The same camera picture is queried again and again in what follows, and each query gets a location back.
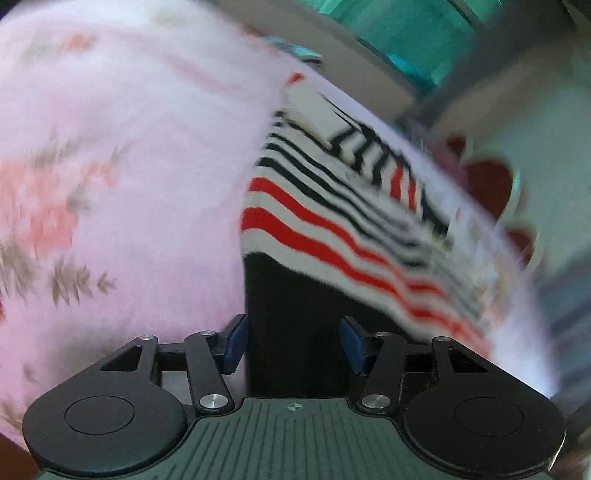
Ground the red white scalloped headboard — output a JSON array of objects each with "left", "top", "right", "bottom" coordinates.
[{"left": 446, "top": 134, "right": 539, "bottom": 271}]

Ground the striped black red white sweater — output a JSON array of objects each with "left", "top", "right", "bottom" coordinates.
[{"left": 240, "top": 74, "right": 491, "bottom": 398}]

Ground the pink floral bed sheet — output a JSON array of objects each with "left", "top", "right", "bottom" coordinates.
[{"left": 1, "top": 1, "right": 558, "bottom": 445}]

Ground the window with green blinds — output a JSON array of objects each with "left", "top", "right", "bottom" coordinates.
[{"left": 217, "top": 1, "right": 503, "bottom": 99}]

